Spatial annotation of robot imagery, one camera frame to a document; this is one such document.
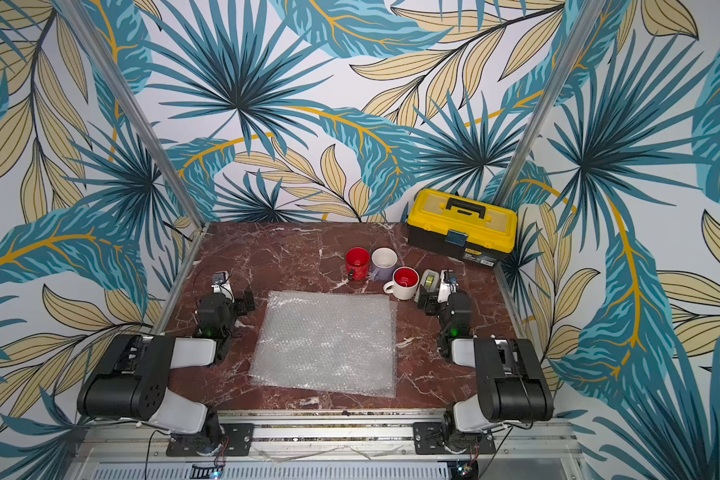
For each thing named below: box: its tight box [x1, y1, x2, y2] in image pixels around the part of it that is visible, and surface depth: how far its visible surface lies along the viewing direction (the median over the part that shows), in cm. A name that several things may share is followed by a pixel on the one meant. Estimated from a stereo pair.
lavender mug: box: [371, 247, 399, 282], surface depth 102 cm
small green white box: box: [414, 269, 439, 303], surface depth 100 cm
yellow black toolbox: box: [407, 188, 518, 267], surface depth 103 cm
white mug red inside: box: [383, 266, 420, 301], surface depth 100 cm
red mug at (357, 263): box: [345, 247, 371, 281], surface depth 103 cm
